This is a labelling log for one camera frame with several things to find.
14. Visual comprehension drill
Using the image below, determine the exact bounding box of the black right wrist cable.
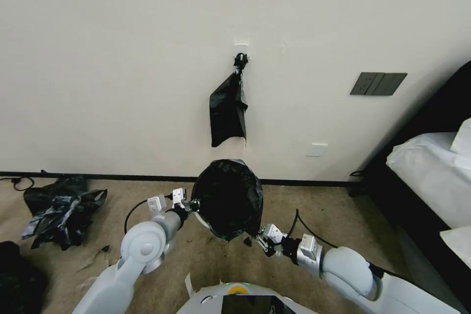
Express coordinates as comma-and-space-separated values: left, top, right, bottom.
286, 209, 341, 253

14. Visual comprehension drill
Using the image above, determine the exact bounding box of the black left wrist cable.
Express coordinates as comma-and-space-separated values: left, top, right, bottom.
124, 193, 176, 235

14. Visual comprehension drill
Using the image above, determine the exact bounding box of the black bag heap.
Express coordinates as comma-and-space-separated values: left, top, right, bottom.
0, 240, 49, 314

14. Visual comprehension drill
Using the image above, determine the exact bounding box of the white bed sheet corner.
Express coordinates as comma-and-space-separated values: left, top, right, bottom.
439, 226, 471, 257

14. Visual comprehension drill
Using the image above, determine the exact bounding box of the crumpled black trash bag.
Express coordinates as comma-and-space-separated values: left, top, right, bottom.
21, 177, 108, 251

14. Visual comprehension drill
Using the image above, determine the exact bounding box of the black trash bag lining bin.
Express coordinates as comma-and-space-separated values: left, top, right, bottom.
191, 158, 264, 243

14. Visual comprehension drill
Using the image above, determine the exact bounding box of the white wall socket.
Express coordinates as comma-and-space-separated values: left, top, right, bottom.
305, 142, 329, 157

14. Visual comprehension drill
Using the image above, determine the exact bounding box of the white wall hook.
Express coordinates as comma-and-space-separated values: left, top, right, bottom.
233, 37, 251, 61

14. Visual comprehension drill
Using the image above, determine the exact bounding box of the black trash bag on hook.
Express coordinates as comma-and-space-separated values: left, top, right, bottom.
209, 52, 248, 148

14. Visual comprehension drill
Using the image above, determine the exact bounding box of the black bed frame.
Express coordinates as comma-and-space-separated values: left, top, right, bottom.
348, 59, 471, 314

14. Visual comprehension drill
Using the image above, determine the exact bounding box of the black floor cable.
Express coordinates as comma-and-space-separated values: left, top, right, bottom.
0, 176, 36, 192

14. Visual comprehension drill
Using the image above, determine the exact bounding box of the black baseboard strip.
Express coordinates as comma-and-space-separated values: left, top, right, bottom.
0, 171, 364, 187

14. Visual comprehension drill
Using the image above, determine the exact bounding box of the white pillow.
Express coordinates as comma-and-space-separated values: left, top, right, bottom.
450, 118, 471, 157

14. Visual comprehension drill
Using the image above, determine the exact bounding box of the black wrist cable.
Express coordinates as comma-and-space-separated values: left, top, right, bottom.
286, 209, 341, 253
124, 193, 176, 235

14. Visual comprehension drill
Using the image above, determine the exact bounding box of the dark grey wall switch panel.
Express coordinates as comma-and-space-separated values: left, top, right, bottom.
349, 72, 408, 97

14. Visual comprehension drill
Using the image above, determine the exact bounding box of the black cable by bed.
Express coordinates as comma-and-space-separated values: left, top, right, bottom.
348, 169, 366, 198

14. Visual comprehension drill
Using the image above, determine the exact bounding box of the white paper strip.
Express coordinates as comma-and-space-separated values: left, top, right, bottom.
183, 272, 196, 298

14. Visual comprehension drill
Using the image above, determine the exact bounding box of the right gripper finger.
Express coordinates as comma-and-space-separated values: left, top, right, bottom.
244, 229, 274, 247
256, 239, 277, 258

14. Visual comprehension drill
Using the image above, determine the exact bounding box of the white mattress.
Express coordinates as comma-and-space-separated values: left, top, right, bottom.
385, 131, 471, 231

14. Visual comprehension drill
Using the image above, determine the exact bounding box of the white robot front shell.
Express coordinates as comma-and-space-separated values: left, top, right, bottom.
176, 281, 308, 314

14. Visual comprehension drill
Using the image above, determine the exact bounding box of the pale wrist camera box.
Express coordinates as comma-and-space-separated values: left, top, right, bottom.
172, 188, 187, 209
263, 223, 285, 244

